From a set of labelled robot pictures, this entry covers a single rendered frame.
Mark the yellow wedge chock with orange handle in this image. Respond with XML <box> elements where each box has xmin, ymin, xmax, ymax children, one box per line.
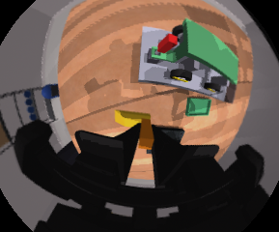
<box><xmin>116</xmin><ymin>109</ymin><xmax>154</xmax><ymax>150</ymax></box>

